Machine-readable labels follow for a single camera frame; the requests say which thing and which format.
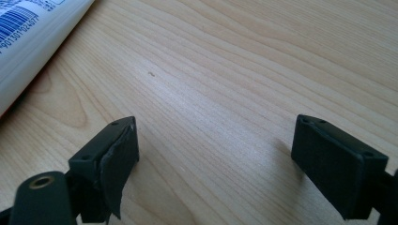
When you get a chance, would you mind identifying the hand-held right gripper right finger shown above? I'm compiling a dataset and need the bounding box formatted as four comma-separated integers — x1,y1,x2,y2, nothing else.
290,113,390,221

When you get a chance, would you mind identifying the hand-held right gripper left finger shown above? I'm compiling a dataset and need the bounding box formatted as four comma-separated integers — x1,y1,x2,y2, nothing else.
68,115,141,224

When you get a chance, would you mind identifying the white tube with blue print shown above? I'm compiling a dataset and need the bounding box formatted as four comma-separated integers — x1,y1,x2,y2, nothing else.
0,0,96,117

